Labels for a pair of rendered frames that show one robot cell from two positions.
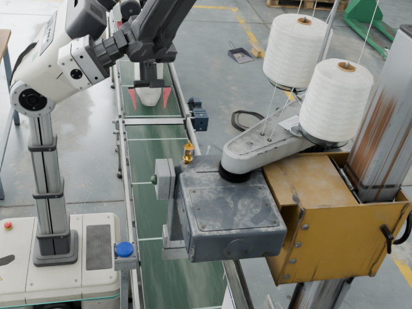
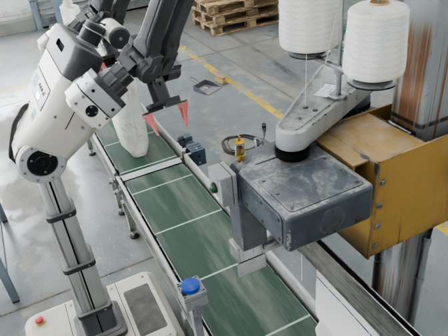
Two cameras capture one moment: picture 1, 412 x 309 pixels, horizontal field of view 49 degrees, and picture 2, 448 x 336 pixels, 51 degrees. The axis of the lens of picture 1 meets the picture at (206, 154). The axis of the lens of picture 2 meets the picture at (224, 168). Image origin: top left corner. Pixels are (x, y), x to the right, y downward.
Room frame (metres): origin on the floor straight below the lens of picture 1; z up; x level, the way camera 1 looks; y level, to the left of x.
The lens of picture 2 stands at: (-0.04, 0.20, 1.97)
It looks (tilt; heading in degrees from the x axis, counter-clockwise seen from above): 33 degrees down; 354
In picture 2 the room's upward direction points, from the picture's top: 6 degrees counter-clockwise
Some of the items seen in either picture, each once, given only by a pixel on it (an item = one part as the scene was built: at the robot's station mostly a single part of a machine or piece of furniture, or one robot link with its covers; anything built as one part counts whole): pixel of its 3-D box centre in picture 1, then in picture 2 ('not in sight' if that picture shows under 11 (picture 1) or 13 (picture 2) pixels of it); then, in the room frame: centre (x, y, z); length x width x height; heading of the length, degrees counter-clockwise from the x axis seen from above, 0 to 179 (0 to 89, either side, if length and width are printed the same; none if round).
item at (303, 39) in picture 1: (297, 50); (309, 17); (1.19, -0.21, 1.61); 0.17 x 0.17 x 0.17
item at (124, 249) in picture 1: (124, 250); (190, 287); (1.04, 0.23, 0.84); 0.06 x 0.06 x 0.02
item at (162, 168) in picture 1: (164, 179); (223, 184); (0.94, 0.10, 1.28); 0.08 x 0.05 x 0.09; 17
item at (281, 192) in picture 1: (270, 198); (333, 170); (0.96, -0.20, 1.26); 0.22 x 0.05 x 0.16; 17
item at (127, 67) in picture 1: (140, 53); (109, 112); (3.64, 0.70, 0.34); 2.21 x 0.39 x 0.09; 17
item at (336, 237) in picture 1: (326, 215); (389, 173); (1.00, -0.39, 1.18); 0.34 x 0.25 x 0.31; 107
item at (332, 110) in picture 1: (336, 98); (376, 39); (0.94, -0.28, 1.61); 0.15 x 0.14 x 0.17; 17
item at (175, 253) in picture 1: (175, 247); (247, 261); (0.96, 0.05, 0.98); 0.09 x 0.05 x 0.05; 107
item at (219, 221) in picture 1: (221, 223); (295, 210); (0.87, -0.07, 1.21); 0.30 x 0.25 x 0.30; 17
